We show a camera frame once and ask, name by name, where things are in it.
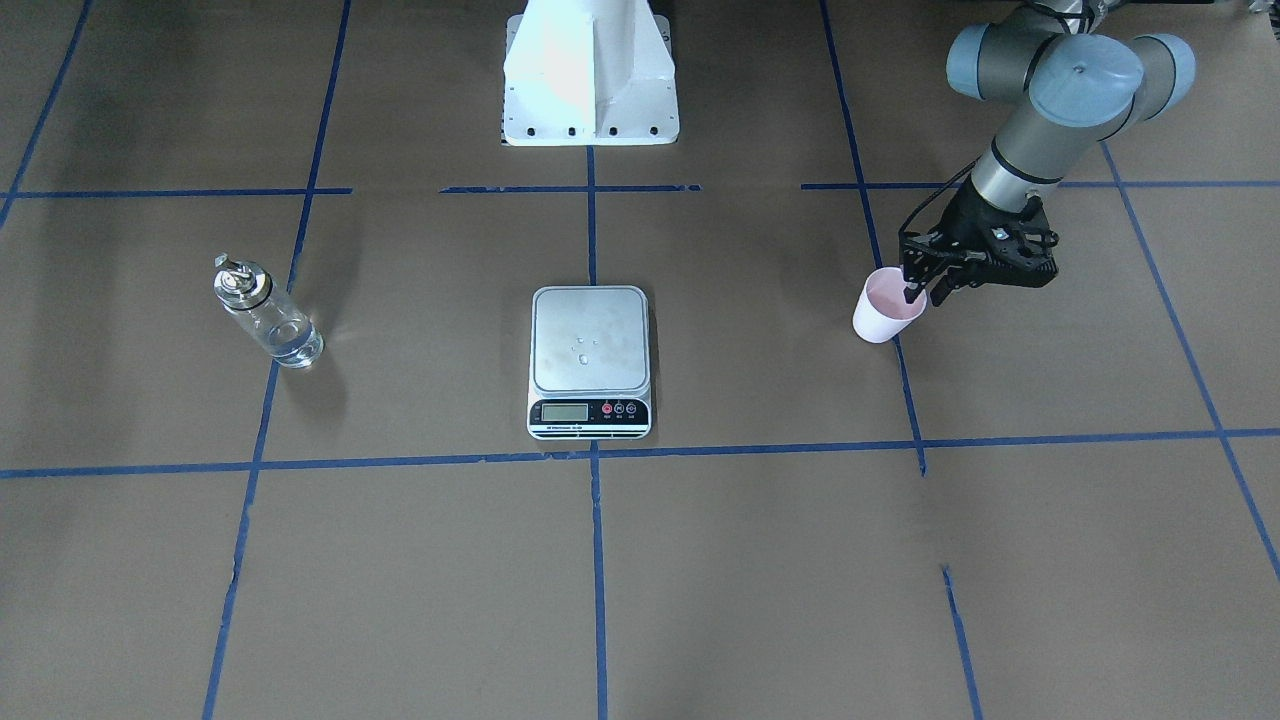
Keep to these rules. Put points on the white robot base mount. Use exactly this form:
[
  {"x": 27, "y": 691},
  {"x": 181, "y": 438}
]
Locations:
[{"x": 589, "y": 73}]

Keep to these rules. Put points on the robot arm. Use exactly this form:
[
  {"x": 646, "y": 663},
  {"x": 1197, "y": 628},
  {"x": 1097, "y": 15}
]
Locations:
[{"x": 1069, "y": 88}]

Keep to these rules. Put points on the glass sauce bottle metal cap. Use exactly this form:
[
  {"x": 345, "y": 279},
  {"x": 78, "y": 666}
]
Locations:
[{"x": 266, "y": 312}]

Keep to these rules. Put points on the silver digital kitchen scale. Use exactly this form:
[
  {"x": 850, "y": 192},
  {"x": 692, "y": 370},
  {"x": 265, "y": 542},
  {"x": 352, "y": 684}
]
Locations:
[{"x": 590, "y": 366}]

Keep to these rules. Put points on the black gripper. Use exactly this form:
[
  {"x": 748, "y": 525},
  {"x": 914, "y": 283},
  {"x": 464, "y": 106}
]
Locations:
[{"x": 963, "y": 222}]

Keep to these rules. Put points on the pink plastic cup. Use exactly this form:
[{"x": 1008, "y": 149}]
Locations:
[{"x": 883, "y": 309}]

